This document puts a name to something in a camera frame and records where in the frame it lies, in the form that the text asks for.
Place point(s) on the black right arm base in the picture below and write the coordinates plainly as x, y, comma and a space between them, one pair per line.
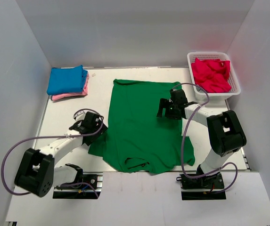
201, 189

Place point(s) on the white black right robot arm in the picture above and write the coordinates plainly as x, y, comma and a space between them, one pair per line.
224, 129

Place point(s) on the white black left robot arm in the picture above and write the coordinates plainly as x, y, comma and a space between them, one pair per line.
38, 173

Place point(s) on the folded blue t shirt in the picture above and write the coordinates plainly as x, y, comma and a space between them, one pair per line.
66, 80

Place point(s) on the white plastic basket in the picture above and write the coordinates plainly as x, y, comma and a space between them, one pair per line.
233, 81

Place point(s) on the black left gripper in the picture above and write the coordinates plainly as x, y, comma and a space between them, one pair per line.
89, 141

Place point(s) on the crumpled red t shirt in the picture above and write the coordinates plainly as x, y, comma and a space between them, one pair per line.
212, 75

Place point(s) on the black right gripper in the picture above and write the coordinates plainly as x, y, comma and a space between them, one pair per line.
166, 103

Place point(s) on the folded pink t shirt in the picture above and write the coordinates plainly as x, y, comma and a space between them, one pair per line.
83, 93

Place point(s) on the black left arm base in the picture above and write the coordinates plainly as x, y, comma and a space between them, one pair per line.
84, 190

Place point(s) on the green t shirt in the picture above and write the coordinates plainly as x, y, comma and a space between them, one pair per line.
136, 139

